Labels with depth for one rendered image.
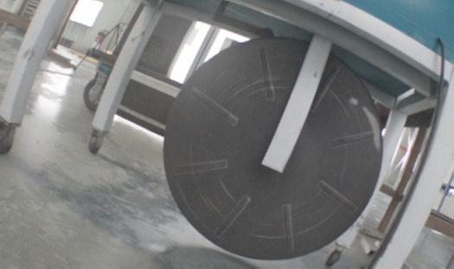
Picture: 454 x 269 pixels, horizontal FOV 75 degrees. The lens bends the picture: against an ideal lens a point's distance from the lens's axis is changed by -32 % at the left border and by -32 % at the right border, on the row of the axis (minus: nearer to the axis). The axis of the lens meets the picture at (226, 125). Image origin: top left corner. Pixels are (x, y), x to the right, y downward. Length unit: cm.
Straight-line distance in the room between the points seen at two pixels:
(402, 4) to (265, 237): 54
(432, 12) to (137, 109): 165
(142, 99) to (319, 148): 134
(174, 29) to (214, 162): 136
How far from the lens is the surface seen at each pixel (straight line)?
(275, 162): 72
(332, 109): 77
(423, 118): 233
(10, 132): 87
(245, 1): 76
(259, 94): 78
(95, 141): 126
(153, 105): 199
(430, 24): 64
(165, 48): 207
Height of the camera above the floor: 31
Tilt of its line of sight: 3 degrees down
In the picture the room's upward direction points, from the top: 24 degrees clockwise
